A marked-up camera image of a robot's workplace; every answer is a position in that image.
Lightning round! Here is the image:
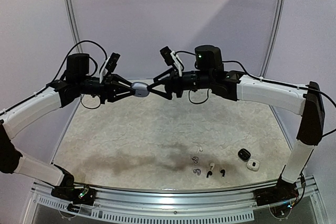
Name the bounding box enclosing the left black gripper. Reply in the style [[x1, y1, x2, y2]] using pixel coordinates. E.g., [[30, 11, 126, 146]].
[[77, 73, 136, 104]]

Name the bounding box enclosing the purple earbud charging case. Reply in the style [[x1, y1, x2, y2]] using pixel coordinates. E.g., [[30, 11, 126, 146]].
[[131, 82, 150, 98]]

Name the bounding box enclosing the purple earbud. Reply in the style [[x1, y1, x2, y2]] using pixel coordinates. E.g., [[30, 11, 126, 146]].
[[192, 156, 198, 163], [193, 168, 202, 176]]

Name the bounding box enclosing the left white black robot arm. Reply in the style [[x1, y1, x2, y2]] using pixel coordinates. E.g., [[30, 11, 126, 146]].
[[1, 53, 135, 206]]

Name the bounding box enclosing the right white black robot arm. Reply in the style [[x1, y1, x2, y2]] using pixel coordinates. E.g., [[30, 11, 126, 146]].
[[148, 45, 325, 208]]

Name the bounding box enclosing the black earbud charging case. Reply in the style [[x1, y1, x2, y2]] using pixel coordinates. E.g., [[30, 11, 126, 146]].
[[237, 148, 251, 162]]

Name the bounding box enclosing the white earbud charging case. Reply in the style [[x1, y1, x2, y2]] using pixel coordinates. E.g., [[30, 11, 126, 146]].
[[246, 159, 260, 172]]

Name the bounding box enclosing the black stem earbud left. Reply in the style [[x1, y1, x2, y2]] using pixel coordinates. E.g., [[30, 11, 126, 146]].
[[206, 170, 213, 178]]

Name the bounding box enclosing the black stem earbud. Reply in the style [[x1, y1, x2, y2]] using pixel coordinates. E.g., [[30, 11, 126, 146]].
[[220, 169, 226, 177], [206, 170, 213, 178]]

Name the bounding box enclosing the black stem earbud right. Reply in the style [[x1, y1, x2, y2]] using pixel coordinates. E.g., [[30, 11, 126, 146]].
[[220, 169, 226, 177]]

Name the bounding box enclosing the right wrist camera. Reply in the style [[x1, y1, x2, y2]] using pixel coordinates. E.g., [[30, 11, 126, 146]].
[[160, 46, 184, 77]]

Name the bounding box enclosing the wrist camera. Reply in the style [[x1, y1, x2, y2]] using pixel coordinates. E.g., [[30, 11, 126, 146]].
[[160, 46, 184, 77], [99, 52, 120, 83]]

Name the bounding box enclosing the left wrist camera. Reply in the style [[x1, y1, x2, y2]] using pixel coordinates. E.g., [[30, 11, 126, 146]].
[[99, 52, 120, 83]]

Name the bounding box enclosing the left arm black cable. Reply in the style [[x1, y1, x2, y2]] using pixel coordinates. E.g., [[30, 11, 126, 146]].
[[51, 40, 112, 109]]

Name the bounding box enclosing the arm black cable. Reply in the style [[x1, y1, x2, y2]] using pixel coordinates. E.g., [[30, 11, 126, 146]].
[[173, 49, 336, 138], [51, 40, 112, 109]]

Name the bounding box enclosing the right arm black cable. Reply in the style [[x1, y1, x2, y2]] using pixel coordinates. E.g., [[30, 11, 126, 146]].
[[173, 49, 336, 138]]

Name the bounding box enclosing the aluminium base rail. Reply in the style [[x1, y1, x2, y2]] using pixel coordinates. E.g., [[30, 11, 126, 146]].
[[24, 177, 328, 223]]

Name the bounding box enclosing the left aluminium frame post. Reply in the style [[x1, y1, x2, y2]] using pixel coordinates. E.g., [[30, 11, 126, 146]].
[[64, 0, 80, 44]]

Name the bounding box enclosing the aluminium frame post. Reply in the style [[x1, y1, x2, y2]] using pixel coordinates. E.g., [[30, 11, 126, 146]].
[[259, 0, 285, 77], [64, 0, 80, 44]]

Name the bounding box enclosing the right aluminium frame post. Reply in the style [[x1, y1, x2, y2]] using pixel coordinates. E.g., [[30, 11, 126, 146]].
[[259, 0, 285, 77]]

